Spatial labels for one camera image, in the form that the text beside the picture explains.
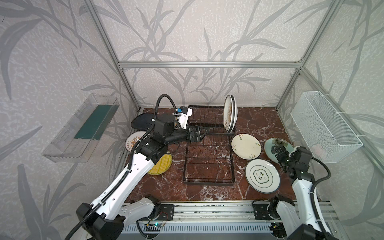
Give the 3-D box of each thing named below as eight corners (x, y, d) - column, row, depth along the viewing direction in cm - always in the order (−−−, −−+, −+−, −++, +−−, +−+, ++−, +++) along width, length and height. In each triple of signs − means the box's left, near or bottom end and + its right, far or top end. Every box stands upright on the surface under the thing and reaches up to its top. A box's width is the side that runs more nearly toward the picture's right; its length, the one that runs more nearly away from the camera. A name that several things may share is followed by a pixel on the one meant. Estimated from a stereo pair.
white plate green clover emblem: (249, 193, 81) (250, 192, 80) (242, 160, 94) (243, 159, 92) (284, 193, 81) (286, 192, 80) (273, 160, 94) (274, 159, 92)
